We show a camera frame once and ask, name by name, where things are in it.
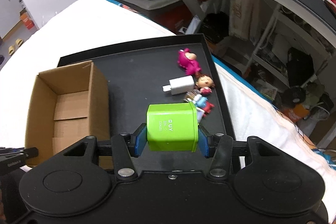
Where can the black shallow tray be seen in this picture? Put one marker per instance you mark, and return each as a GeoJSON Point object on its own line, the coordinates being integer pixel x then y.
{"type": "Point", "coordinates": [137, 71]}

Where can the white usb wall charger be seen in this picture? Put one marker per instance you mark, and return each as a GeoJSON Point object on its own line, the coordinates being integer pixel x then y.
{"type": "Point", "coordinates": [179, 85]}

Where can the orange cardboard box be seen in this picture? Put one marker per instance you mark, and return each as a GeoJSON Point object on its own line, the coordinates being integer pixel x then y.
{"type": "Point", "coordinates": [26, 20]}

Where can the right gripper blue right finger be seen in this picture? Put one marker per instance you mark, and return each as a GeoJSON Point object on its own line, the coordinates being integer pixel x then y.
{"type": "Point", "coordinates": [219, 149]}

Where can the yellow slipper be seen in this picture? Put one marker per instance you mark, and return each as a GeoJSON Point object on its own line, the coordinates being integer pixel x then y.
{"type": "Point", "coordinates": [11, 50]}
{"type": "Point", "coordinates": [19, 42]}

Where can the brown-haired doll figurine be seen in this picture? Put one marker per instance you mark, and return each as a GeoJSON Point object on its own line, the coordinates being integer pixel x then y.
{"type": "Point", "coordinates": [204, 84]}

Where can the brown cardboard box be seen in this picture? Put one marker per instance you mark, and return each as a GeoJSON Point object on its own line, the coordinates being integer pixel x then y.
{"type": "Point", "coordinates": [67, 104]}

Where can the lavender charger cube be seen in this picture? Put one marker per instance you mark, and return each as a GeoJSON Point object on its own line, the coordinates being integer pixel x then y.
{"type": "Point", "coordinates": [200, 114]}

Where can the small red blue figurine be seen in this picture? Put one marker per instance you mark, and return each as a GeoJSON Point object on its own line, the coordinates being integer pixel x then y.
{"type": "Point", "coordinates": [199, 101]}

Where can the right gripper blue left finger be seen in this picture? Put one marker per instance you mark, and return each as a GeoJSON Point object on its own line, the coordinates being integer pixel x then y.
{"type": "Point", "coordinates": [124, 148]}

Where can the green plastic charger cube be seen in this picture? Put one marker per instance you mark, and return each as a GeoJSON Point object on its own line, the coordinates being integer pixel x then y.
{"type": "Point", "coordinates": [172, 127]}

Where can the magenta toy figurine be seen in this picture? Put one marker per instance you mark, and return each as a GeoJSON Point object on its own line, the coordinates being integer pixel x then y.
{"type": "Point", "coordinates": [188, 61]}

